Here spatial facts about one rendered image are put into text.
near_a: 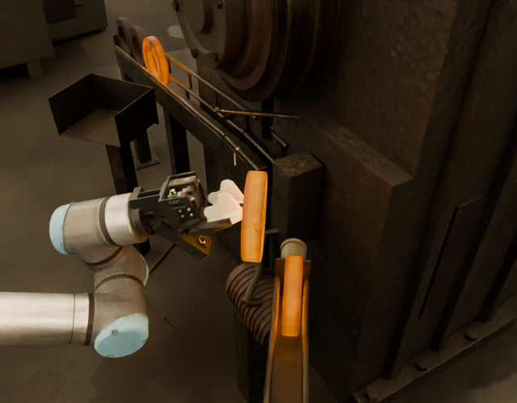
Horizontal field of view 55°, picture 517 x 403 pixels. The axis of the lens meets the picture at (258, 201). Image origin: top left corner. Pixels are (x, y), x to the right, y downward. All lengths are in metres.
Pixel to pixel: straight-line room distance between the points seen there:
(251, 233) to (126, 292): 0.27
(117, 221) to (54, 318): 0.18
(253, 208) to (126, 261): 0.31
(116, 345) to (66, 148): 2.03
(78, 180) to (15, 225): 0.37
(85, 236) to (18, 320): 0.17
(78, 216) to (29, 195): 1.66
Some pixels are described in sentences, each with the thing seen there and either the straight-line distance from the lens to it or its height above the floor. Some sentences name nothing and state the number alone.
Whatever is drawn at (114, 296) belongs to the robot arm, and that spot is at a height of 0.79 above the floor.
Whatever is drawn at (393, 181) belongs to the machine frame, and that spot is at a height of 0.87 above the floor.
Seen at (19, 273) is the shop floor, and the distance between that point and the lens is 2.18.
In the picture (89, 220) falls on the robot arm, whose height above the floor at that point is 0.90.
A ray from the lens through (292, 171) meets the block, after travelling 1.13.
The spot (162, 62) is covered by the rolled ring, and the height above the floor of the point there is 0.71.
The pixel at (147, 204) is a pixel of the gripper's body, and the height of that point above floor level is 0.93.
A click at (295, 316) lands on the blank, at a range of 0.92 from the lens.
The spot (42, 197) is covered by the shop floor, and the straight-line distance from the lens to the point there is 2.53.
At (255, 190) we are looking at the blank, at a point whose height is 0.98.
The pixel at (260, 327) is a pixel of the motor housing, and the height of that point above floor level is 0.50.
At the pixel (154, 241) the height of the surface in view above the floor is 0.01.
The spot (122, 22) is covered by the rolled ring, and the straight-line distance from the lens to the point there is 2.26.
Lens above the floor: 1.47
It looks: 40 degrees down
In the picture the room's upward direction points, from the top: straight up
